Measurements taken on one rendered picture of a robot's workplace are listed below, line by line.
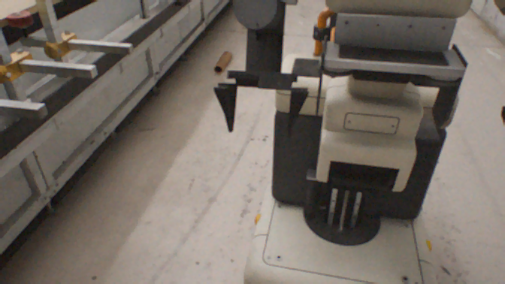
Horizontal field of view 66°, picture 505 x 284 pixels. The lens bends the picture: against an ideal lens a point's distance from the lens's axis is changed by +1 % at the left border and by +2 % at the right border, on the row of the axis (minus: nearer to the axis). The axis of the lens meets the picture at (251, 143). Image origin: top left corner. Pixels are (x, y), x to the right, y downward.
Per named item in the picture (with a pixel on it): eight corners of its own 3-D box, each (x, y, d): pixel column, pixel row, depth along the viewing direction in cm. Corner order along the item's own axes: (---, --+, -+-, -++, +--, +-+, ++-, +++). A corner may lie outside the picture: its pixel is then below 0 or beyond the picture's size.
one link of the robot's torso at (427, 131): (327, 159, 127) (336, 92, 113) (417, 170, 122) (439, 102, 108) (322, 217, 106) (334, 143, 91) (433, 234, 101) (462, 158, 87)
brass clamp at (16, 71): (37, 67, 128) (32, 52, 125) (8, 85, 117) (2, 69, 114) (20, 65, 129) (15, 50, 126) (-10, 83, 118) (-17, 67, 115)
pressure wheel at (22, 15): (17, 49, 142) (6, 17, 136) (16, 42, 148) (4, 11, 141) (41, 45, 146) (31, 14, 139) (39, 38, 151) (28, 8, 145)
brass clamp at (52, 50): (80, 46, 149) (77, 33, 146) (60, 59, 138) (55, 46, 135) (66, 45, 150) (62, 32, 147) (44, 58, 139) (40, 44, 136)
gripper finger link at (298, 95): (300, 142, 57) (305, 77, 55) (254, 137, 59) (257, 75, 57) (305, 135, 63) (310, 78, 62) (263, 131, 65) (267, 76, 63)
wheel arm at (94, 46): (134, 53, 143) (132, 42, 140) (130, 57, 140) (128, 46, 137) (28, 45, 149) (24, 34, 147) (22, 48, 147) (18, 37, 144)
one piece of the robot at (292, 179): (277, 183, 176) (288, -7, 128) (403, 200, 167) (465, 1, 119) (264, 239, 149) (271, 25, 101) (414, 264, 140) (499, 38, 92)
